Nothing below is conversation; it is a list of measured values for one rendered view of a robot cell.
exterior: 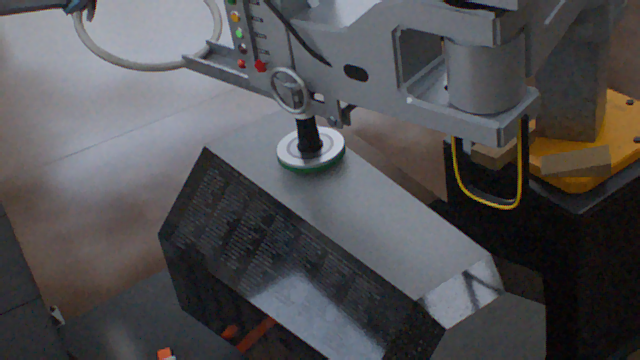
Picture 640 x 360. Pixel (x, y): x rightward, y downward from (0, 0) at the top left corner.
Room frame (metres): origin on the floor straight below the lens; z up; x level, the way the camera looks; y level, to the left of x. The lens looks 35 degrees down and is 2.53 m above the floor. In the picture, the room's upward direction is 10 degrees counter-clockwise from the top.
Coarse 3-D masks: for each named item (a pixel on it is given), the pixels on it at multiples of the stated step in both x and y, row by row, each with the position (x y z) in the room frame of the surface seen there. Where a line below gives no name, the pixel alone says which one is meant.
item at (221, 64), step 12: (216, 48) 2.80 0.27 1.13; (228, 48) 2.76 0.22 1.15; (192, 60) 2.72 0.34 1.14; (204, 60) 2.69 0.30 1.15; (216, 60) 2.76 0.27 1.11; (228, 60) 2.75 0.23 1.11; (204, 72) 2.69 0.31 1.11; (216, 72) 2.65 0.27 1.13; (228, 72) 2.60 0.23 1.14; (240, 72) 2.66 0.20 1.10; (240, 84) 2.57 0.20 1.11; (264, 96) 2.50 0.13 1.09; (312, 108) 2.36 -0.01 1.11; (324, 108) 2.33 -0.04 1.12; (348, 108) 2.31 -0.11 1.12; (336, 120) 2.26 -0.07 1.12; (348, 120) 2.27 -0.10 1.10
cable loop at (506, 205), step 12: (528, 120) 1.92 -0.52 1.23; (456, 144) 2.06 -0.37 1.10; (516, 144) 1.93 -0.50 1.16; (528, 144) 1.92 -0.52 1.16; (456, 156) 2.06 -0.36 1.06; (528, 156) 1.92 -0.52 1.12; (456, 168) 2.06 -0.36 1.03; (528, 168) 1.92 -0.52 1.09; (468, 180) 2.06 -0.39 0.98; (528, 180) 1.92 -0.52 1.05; (468, 192) 2.04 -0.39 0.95; (480, 192) 2.03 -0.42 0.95; (516, 192) 1.94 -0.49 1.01; (492, 204) 1.98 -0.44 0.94; (504, 204) 1.96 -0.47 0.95; (516, 204) 1.93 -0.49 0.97
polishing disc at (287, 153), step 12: (324, 132) 2.54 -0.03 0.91; (336, 132) 2.52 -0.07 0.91; (288, 144) 2.50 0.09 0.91; (324, 144) 2.47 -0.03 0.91; (336, 144) 2.46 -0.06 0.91; (288, 156) 2.44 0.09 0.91; (300, 156) 2.42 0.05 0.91; (312, 156) 2.41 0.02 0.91; (324, 156) 2.40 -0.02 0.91; (336, 156) 2.40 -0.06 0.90; (300, 168) 2.38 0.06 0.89
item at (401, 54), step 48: (336, 0) 2.39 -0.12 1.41; (384, 0) 2.10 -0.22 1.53; (432, 0) 2.00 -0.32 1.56; (336, 48) 2.21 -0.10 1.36; (384, 48) 2.10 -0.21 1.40; (432, 48) 2.17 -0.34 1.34; (336, 96) 2.23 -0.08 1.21; (384, 96) 2.11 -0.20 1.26; (432, 96) 2.05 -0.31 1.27; (528, 96) 1.98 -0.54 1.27
